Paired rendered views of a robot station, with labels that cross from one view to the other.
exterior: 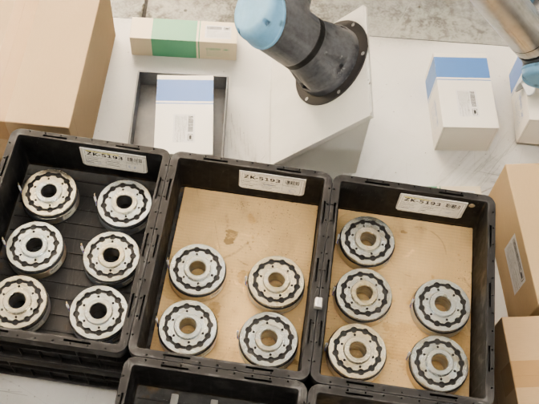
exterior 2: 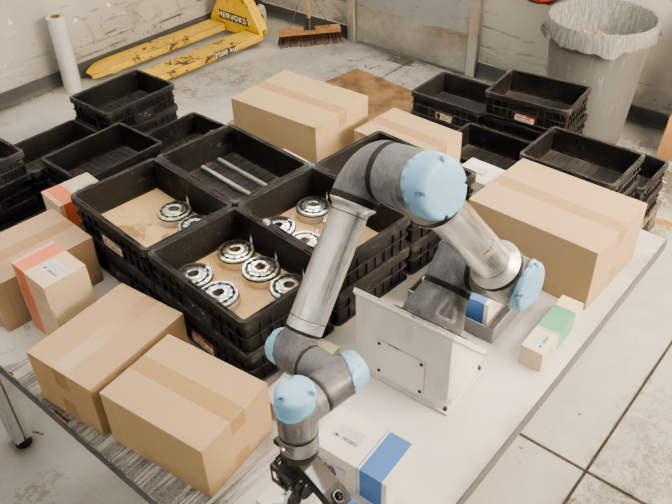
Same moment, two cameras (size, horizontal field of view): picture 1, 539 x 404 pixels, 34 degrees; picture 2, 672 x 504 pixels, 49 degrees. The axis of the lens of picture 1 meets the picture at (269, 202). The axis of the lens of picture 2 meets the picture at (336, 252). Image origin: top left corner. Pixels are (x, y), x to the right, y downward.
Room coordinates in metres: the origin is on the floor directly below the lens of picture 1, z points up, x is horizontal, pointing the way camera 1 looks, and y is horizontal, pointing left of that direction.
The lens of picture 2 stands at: (1.84, -1.15, 2.08)
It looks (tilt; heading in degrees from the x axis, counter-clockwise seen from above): 38 degrees down; 134
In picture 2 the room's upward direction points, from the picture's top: 2 degrees counter-clockwise
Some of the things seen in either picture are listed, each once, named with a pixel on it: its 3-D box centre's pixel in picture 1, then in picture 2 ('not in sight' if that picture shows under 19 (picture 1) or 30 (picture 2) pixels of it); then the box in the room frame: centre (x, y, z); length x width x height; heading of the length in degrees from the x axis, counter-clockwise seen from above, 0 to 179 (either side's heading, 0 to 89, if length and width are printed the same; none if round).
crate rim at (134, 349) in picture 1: (236, 260); (323, 213); (0.65, 0.05, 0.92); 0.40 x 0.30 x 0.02; 178
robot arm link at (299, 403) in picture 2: not in sight; (297, 409); (1.19, -0.58, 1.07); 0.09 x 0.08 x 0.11; 85
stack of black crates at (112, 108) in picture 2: not in sight; (131, 132); (-1.10, 0.51, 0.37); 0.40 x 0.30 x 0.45; 93
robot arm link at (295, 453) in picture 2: not in sight; (297, 439); (1.19, -0.59, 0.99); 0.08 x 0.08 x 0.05
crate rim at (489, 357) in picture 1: (407, 285); (239, 262); (0.64, -0.25, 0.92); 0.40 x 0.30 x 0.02; 178
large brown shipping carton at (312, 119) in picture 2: not in sight; (300, 121); (0.06, 0.55, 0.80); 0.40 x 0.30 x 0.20; 4
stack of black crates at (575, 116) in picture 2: not in sight; (531, 134); (0.40, 1.73, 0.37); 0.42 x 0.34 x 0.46; 2
